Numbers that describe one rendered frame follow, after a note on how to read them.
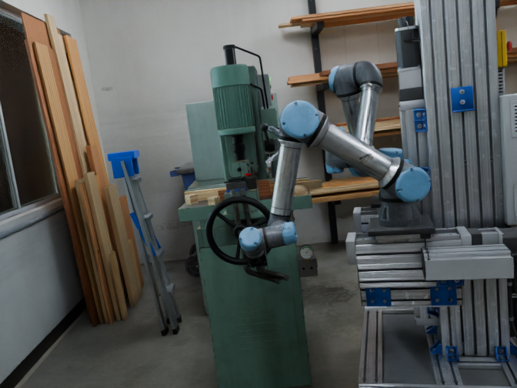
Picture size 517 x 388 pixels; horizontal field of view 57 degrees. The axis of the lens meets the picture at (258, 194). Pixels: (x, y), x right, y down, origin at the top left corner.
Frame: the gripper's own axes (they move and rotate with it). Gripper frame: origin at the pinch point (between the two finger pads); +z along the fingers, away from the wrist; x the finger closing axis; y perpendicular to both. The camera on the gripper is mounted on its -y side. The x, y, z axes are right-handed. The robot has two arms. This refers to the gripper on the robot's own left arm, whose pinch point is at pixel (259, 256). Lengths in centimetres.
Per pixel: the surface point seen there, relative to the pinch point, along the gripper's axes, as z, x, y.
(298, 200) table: 12.1, 18.2, -26.4
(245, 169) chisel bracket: 14.5, -4.4, -45.2
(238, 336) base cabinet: 42, -16, 26
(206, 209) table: 12.0, -23.1, -26.7
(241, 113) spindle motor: 0, -3, -66
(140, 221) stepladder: 80, -77, -49
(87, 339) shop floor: 120, -125, 13
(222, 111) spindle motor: -1, -11, -68
